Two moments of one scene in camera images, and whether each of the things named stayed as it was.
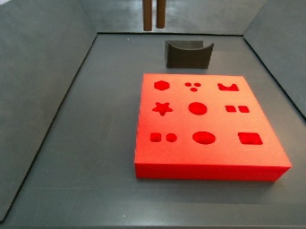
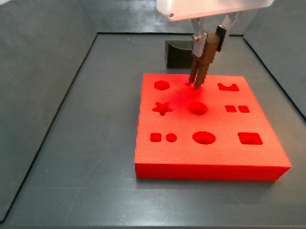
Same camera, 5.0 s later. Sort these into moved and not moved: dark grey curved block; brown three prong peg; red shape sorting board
Moved: brown three prong peg
Not moved: red shape sorting board; dark grey curved block
